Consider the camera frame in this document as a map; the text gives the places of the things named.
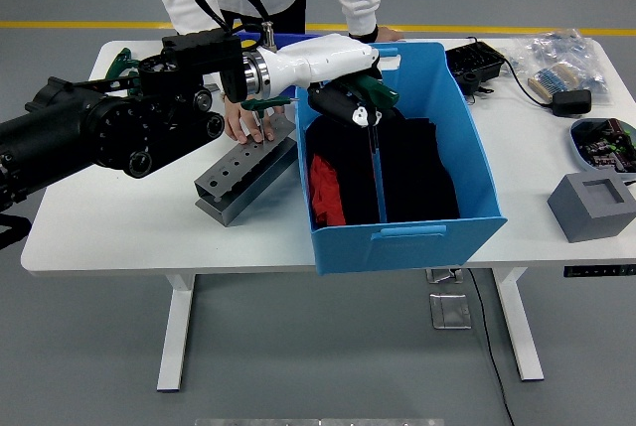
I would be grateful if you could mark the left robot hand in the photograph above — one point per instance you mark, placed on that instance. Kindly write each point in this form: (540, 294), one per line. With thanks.
(328, 58)

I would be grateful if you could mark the person's left hand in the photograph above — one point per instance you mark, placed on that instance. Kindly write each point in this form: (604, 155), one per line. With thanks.
(390, 35)

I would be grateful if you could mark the person's right hand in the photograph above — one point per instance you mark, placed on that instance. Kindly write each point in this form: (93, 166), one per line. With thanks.
(238, 123)

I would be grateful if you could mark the grey metal tool holder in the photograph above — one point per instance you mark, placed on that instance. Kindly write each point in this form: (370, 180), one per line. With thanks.
(238, 187)

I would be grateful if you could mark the person's left forearm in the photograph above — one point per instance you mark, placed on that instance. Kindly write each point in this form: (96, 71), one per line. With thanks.
(363, 9)

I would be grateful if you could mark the person's right forearm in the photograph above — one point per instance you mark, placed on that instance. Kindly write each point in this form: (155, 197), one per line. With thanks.
(191, 14)

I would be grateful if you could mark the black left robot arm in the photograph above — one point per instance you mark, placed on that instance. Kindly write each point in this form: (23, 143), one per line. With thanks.
(124, 118)

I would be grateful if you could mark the large blue plastic box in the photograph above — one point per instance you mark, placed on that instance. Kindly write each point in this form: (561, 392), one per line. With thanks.
(397, 244)

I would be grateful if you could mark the black wristwatch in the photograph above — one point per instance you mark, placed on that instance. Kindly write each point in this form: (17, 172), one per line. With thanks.
(360, 39)

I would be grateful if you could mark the small blue parts bin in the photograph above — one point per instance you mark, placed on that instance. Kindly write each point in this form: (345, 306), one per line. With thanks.
(293, 37)

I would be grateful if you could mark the black plastic tray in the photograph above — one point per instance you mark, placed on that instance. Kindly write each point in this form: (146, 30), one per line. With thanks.
(474, 63)

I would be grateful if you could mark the red cloth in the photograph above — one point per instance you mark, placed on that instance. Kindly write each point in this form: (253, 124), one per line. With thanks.
(325, 192)

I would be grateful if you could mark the black cloth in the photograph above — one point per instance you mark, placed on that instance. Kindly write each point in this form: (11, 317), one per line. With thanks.
(417, 173)

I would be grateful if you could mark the clear plastic parts bag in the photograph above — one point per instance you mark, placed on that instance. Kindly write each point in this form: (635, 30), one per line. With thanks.
(556, 48)

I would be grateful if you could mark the taped resistor strip bundle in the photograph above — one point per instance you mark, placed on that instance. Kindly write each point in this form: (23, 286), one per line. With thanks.
(554, 81)

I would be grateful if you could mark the black power adapter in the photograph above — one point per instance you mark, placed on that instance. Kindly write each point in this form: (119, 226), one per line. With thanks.
(571, 103)

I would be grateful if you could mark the light blue oval tray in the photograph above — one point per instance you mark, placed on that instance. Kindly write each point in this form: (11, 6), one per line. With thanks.
(576, 153)

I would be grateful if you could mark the white table leg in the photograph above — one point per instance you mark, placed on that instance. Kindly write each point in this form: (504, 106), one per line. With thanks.
(174, 336)
(522, 336)

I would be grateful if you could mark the electronic components pile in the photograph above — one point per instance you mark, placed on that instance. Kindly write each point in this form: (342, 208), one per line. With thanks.
(606, 145)

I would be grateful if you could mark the metal floor socket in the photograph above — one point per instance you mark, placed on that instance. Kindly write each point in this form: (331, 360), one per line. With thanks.
(442, 275)

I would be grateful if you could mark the grey foam block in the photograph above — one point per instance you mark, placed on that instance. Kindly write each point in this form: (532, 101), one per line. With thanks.
(571, 207)

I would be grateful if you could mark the square metal floor plate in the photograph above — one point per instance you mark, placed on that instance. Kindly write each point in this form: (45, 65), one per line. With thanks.
(449, 312)

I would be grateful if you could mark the black table control panel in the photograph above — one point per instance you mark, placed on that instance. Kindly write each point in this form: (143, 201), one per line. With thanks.
(596, 271)

